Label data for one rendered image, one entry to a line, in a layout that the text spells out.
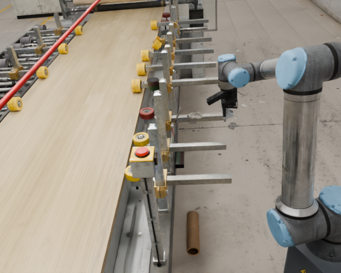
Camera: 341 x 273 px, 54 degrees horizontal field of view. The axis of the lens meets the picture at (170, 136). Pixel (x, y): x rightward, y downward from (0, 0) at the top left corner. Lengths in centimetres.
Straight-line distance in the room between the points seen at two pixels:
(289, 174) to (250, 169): 162
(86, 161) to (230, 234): 118
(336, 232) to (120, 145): 98
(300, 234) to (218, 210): 122
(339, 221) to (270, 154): 167
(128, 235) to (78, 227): 35
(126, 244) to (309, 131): 90
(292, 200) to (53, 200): 91
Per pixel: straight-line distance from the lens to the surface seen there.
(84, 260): 120
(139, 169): 101
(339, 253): 155
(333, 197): 143
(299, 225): 133
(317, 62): 109
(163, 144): 160
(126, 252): 154
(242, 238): 235
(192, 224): 231
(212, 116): 186
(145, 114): 184
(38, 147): 179
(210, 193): 262
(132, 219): 165
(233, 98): 181
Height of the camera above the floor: 183
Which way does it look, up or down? 34 degrees down
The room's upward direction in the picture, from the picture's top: 6 degrees counter-clockwise
